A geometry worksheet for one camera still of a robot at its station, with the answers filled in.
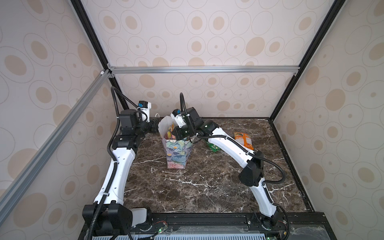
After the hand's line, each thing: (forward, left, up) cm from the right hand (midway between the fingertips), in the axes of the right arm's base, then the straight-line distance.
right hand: (171, 132), depth 80 cm
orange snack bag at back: (+11, -47, -22) cm, 53 cm away
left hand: (+1, +3, +11) cm, 12 cm away
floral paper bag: (-8, -3, -7) cm, 11 cm away
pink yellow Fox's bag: (+1, +2, -4) cm, 4 cm away
